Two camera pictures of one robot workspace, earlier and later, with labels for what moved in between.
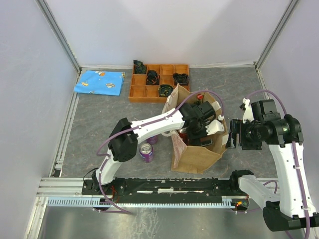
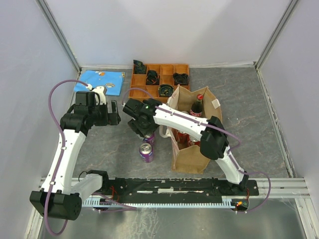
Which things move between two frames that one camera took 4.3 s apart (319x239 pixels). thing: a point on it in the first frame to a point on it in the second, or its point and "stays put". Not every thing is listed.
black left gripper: (195, 140) to (114, 118)
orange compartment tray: (159, 81) stays put
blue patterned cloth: (100, 82) stays put
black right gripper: (237, 127) to (133, 123)
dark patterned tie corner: (139, 67) stays put
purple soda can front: (146, 151) stays put
